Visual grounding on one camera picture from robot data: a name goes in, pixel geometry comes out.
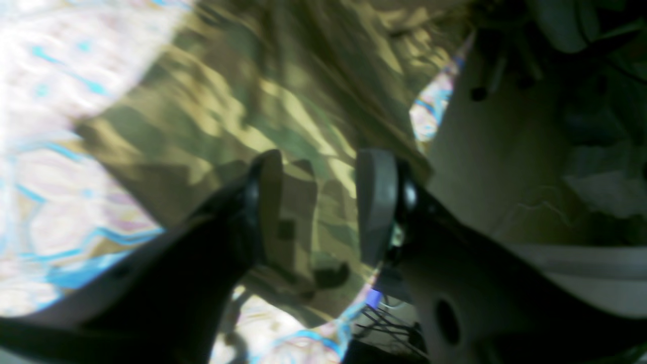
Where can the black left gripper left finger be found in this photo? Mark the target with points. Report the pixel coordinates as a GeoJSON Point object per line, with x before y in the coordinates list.
{"type": "Point", "coordinates": [163, 302]}

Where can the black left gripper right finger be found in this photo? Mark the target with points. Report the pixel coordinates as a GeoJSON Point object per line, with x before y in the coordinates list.
{"type": "Point", "coordinates": [480, 301]}

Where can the camouflage T-shirt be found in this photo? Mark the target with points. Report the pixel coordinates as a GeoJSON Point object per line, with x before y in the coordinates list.
{"type": "Point", "coordinates": [317, 80]}

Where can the patterned tile tablecloth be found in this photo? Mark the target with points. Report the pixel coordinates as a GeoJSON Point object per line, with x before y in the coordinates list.
{"type": "Point", "coordinates": [65, 218]}

